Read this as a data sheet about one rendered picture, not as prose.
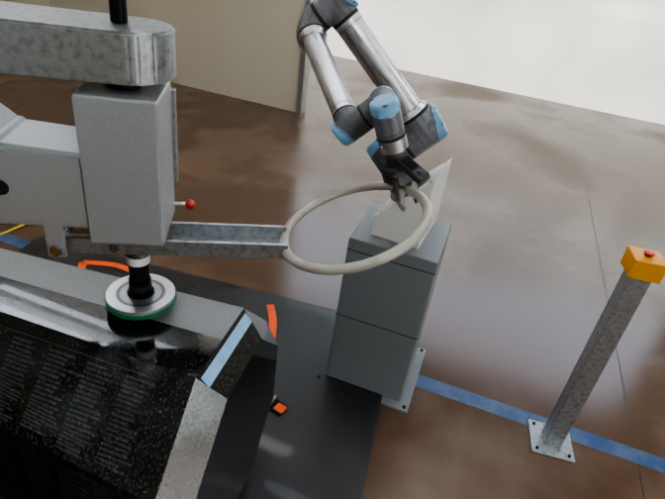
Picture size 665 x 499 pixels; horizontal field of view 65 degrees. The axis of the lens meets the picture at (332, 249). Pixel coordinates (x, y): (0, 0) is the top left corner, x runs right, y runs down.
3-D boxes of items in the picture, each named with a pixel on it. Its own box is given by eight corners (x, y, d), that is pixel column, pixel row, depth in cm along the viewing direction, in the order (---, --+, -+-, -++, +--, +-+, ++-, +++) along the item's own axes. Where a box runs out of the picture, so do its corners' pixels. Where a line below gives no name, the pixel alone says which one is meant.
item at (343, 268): (282, 295, 145) (279, 287, 143) (279, 212, 186) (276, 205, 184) (454, 247, 142) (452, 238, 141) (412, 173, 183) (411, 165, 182)
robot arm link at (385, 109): (396, 89, 160) (400, 100, 152) (404, 127, 167) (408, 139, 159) (366, 97, 161) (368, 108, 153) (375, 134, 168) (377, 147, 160)
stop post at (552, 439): (574, 463, 245) (686, 273, 188) (531, 451, 247) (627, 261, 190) (567, 430, 261) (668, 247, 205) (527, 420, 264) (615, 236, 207)
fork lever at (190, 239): (43, 258, 147) (40, 244, 145) (65, 225, 164) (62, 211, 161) (287, 265, 157) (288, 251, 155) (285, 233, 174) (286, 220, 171)
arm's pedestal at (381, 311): (343, 324, 310) (366, 195, 265) (426, 350, 298) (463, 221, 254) (313, 379, 268) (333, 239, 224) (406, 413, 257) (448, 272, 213)
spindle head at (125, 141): (29, 249, 144) (-5, 86, 120) (56, 212, 162) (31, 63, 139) (164, 255, 149) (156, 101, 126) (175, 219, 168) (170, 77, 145)
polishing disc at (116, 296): (128, 270, 179) (128, 267, 178) (186, 284, 177) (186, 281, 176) (91, 307, 161) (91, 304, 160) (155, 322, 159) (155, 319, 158)
